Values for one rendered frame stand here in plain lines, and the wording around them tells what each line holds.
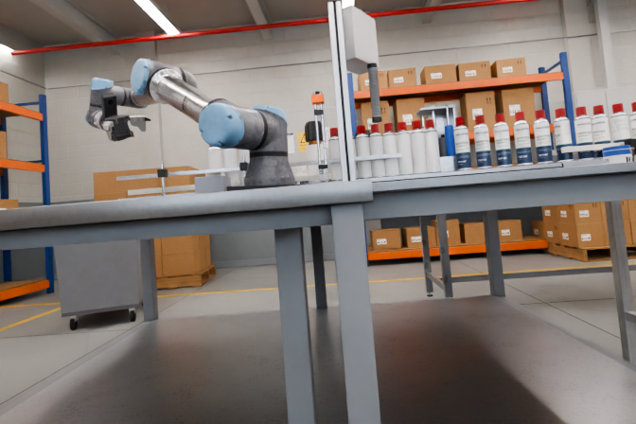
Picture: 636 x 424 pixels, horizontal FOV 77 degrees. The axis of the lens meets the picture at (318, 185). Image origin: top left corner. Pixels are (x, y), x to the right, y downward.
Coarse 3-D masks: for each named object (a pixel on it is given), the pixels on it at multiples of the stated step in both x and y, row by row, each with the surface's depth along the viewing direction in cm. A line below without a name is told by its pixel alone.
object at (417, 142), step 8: (416, 120) 152; (416, 128) 151; (416, 136) 150; (416, 144) 150; (424, 144) 151; (416, 152) 150; (424, 152) 150; (416, 160) 150; (424, 160) 150; (416, 168) 150; (424, 168) 150
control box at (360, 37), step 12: (348, 12) 139; (360, 12) 143; (348, 24) 139; (360, 24) 142; (372, 24) 150; (348, 36) 139; (360, 36) 141; (372, 36) 149; (348, 48) 139; (360, 48) 140; (372, 48) 148; (348, 60) 139; (360, 60) 140; (372, 60) 147; (360, 72) 153
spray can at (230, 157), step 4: (224, 152) 154; (228, 152) 153; (232, 152) 153; (236, 152) 155; (224, 156) 154; (228, 156) 153; (232, 156) 153; (236, 156) 155; (224, 160) 154; (228, 160) 153; (232, 160) 153; (236, 160) 154; (224, 164) 154; (228, 164) 153; (232, 164) 153; (236, 164) 154; (224, 172) 154; (228, 172) 153; (232, 172) 153; (236, 172) 154; (228, 176) 153; (232, 176) 153; (236, 176) 154; (232, 180) 153; (236, 180) 153; (232, 184) 152; (236, 184) 153
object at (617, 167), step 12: (552, 168) 87; (564, 168) 87; (576, 168) 87; (588, 168) 87; (600, 168) 87; (612, 168) 86; (624, 168) 86; (408, 180) 88; (420, 180) 88; (432, 180) 88; (444, 180) 88; (456, 180) 88; (468, 180) 87; (480, 180) 87; (492, 180) 87; (504, 180) 87; (516, 180) 87; (528, 180) 93
